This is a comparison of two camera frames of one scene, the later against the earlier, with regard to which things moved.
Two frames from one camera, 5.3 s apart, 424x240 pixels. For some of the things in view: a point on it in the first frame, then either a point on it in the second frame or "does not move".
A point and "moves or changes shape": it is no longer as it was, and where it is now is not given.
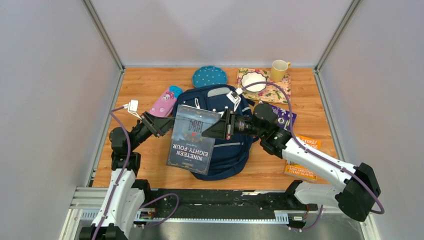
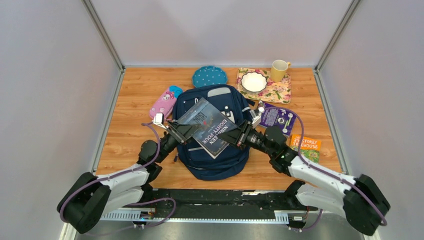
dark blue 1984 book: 190,150 moves or changes shape
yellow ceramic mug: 278,69 does not move
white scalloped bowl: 253,77 does not move
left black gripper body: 147,121 -> 177,134
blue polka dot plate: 208,75 does not move
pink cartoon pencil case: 164,105 does not move
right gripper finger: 218,130 -> 234,136
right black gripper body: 238,125 -> 251,139
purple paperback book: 284,117 does not move
